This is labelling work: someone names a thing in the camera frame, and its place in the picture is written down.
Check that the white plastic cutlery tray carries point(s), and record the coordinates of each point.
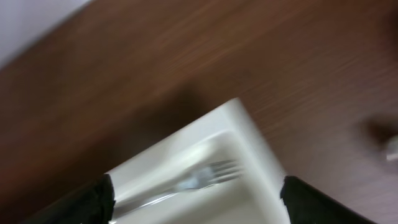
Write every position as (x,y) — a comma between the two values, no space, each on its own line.
(226,133)

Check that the steel tablespoon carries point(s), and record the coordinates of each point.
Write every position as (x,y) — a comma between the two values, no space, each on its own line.
(392,149)

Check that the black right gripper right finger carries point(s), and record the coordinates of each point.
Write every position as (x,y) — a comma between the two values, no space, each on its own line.
(307,205)

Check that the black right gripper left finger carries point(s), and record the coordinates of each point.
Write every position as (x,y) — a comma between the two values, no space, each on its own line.
(91,204)

